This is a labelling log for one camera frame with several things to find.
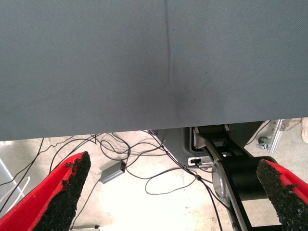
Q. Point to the grey caster wheel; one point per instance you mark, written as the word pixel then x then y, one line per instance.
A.
pixel 262 142

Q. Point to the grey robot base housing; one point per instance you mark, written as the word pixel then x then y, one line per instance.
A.
pixel 178 144

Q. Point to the grey power adapter box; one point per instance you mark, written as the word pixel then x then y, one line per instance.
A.
pixel 111 173

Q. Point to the aluminium profile leg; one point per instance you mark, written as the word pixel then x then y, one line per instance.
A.
pixel 276 136

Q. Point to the dark grey table cloth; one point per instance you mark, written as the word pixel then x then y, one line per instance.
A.
pixel 96 72

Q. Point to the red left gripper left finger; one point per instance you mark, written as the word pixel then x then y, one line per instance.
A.
pixel 36 204

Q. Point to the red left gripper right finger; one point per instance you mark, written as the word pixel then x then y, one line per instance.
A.
pixel 288 202

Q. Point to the short aluminium bar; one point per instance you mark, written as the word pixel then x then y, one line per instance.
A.
pixel 86 228

